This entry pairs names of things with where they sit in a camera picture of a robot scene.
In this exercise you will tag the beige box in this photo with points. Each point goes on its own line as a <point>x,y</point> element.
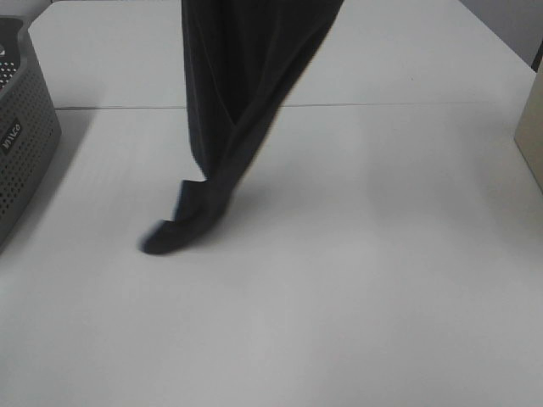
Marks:
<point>528,134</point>

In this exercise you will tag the grey perforated plastic basket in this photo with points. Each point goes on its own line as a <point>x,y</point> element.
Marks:
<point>30,128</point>

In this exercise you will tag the dark navy towel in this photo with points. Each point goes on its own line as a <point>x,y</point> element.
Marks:
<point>241,60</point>

